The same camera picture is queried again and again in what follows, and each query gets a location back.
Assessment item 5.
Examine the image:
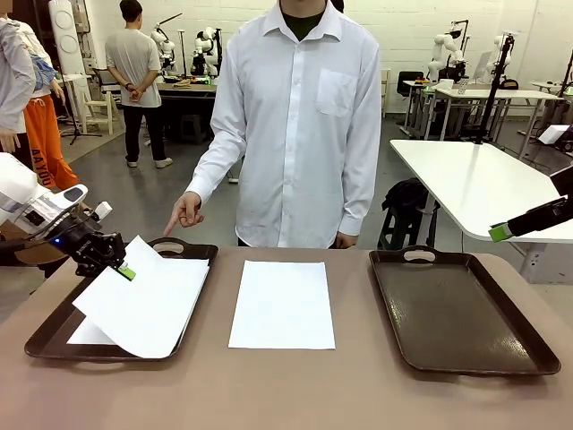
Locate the large white table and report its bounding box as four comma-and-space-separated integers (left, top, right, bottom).
389, 139, 573, 285

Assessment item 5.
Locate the black background office chair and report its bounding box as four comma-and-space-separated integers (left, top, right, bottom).
397, 70, 425, 98

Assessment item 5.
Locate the white A4 sheet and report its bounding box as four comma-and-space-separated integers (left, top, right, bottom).
66, 257, 211, 347
72, 235, 210, 360

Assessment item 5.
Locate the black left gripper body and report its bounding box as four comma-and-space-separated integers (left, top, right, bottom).
46, 220, 107, 271

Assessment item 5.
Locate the white A4 paper stack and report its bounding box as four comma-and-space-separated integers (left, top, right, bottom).
227, 260, 337, 351

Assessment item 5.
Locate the man in grey t-shirt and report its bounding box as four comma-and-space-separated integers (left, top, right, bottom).
105, 0, 174, 170

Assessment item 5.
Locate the white shelf rack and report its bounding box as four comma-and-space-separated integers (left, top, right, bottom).
381, 67, 392, 119

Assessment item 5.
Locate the tall black camera tripod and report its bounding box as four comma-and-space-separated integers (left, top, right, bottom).
473, 34, 517, 146

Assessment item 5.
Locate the person in white shirt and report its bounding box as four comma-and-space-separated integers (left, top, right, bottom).
184, 0, 383, 250

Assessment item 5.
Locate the person's right hand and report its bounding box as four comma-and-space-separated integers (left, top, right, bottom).
162, 191, 206, 237

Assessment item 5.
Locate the long white background table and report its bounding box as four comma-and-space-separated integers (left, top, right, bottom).
434, 86, 563, 141

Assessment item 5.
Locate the white wooden chair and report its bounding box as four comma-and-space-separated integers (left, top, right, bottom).
81, 88, 115, 136

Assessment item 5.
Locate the black backpack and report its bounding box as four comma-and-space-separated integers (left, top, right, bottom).
381, 176, 432, 217

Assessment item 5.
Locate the mannequin with orange trousers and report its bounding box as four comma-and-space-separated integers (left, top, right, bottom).
20, 21, 91, 212

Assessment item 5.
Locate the small dark plastic stool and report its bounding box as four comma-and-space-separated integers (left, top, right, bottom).
178, 113, 203, 145

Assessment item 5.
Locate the white tower air conditioner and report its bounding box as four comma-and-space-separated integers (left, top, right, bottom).
47, 0, 90, 76

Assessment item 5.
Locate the black mesh office chair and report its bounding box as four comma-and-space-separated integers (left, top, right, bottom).
95, 66, 118, 96

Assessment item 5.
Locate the brown plastic tray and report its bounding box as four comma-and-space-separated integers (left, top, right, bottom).
368, 245, 562, 376
24, 236, 219, 363

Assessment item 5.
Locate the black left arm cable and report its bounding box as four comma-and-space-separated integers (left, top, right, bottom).
0, 238, 51, 253

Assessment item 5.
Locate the brown background work table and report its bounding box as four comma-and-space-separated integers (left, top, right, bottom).
156, 79, 219, 145

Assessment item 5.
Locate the thin black tripod stand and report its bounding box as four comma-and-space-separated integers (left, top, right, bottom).
56, 66, 103, 147

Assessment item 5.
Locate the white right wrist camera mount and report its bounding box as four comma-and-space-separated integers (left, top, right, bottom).
537, 124, 573, 153

